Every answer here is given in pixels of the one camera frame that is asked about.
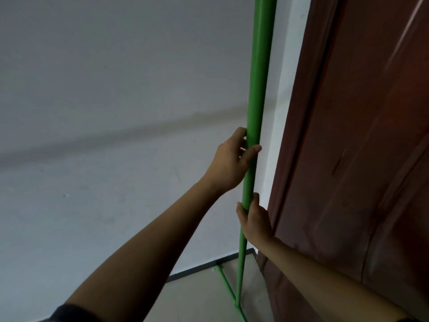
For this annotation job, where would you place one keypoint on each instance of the person's left hand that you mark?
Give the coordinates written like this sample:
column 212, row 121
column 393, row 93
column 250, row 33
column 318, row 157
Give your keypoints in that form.
column 224, row 167

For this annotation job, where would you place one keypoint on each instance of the person's right hand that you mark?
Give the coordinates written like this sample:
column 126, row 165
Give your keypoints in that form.
column 256, row 224

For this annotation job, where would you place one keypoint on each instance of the person's left thumb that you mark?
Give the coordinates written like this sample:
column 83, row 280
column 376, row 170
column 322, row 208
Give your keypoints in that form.
column 250, row 156

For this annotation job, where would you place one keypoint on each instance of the person's right thumb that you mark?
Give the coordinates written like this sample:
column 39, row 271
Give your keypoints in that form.
column 242, row 213

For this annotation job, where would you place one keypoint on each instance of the green pole stand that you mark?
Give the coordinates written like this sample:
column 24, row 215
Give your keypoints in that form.
column 259, row 80

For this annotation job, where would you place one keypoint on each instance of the person's left forearm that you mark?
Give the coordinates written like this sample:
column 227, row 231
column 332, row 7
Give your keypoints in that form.
column 147, row 258

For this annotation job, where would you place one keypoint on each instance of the person's right forearm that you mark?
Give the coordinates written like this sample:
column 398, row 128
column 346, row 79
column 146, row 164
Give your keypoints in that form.
column 315, row 285

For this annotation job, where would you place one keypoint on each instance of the dark baseboard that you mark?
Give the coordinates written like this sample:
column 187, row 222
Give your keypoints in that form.
column 207, row 264

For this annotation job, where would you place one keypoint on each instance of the brown wooden door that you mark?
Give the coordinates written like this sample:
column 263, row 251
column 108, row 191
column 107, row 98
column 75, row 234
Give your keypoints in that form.
column 368, row 147

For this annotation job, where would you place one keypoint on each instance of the dark sleeve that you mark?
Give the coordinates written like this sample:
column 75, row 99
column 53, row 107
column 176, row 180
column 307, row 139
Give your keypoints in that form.
column 68, row 314

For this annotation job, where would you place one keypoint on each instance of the brown door frame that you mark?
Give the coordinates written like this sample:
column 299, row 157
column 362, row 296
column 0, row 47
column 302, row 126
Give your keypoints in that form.
column 296, row 124

